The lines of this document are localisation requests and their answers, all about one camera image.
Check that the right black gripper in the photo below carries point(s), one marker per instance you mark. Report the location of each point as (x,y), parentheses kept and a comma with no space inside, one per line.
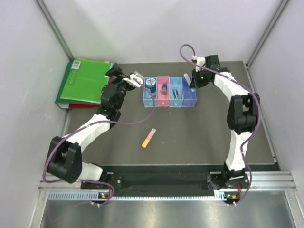
(194,83)

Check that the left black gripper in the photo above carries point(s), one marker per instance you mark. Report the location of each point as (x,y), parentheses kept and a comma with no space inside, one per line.
(114,71)

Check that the blue pen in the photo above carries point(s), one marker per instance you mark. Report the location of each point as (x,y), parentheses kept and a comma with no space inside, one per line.
(177,93)

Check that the teal blue bin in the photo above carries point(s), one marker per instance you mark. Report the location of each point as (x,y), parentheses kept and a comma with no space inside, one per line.
(176,81)

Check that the green folder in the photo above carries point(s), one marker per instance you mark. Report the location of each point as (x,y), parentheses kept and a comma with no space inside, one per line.
(83,70)

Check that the small blue capped bottle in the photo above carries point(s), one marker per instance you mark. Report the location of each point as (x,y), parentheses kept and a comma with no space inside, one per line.
(164,89)

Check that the blue round tape dispenser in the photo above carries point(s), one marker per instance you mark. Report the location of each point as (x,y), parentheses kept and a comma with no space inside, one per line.
(150,83)

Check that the pink bin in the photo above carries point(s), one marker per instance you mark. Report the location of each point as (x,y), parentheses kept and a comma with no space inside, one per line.
(163,100)

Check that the light blue bin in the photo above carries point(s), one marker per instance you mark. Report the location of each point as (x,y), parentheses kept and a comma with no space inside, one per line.
(149,102)

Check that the red folder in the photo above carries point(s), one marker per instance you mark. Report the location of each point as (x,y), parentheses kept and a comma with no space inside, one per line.
(86,94)

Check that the orange highlighter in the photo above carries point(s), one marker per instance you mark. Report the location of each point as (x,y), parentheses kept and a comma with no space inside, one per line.
(148,138)

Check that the light blue highlighter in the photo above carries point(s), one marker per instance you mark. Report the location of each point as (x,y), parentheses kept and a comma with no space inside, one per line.
(188,79)

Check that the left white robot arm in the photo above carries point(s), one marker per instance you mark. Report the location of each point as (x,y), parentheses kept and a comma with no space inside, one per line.
(64,159)

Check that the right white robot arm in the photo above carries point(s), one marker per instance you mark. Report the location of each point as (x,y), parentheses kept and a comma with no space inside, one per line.
(242,117)

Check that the dark green binder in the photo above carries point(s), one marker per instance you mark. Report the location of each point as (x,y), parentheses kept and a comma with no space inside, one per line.
(67,103)

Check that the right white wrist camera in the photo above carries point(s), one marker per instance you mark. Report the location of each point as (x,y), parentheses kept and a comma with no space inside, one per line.
(199,61)

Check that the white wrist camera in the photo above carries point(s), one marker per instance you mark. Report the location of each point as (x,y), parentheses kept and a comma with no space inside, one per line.
(199,61)
(135,80)

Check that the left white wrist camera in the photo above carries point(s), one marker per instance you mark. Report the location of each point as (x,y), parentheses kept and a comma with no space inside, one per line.
(135,80)

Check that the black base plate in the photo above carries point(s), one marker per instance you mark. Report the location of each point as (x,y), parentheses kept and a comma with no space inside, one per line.
(171,181)

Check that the grey slotted cable duct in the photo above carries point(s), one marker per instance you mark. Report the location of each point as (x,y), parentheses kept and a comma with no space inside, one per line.
(100,196)

